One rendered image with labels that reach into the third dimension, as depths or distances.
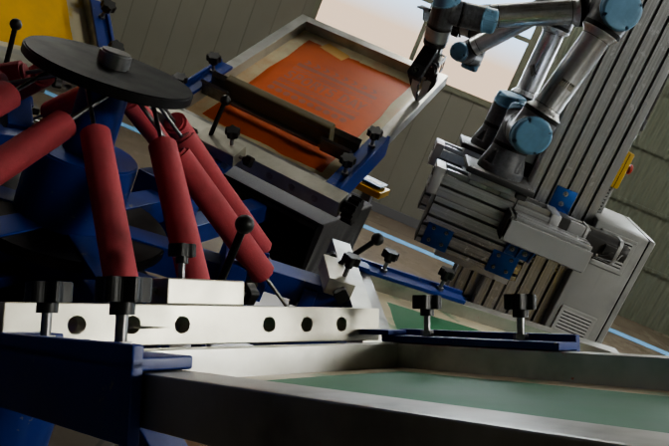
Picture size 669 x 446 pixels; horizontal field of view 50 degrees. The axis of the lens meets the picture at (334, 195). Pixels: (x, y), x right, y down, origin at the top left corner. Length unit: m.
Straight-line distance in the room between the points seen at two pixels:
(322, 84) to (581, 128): 0.88
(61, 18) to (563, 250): 1.62
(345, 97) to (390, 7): 3.79
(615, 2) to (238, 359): 1.61
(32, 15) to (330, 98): 0.89
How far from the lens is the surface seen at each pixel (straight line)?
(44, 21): 2.23
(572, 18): 2.35
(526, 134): 2.19
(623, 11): 2.22
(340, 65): 2.49
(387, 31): 6.08
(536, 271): 2.64
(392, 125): 2.18
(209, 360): 0.89
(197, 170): 1.35
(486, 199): 2.35
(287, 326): 1.04
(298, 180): 1.83
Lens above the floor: 1.59
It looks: 15 degrees down
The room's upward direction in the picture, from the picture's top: 22 degrees clockwise
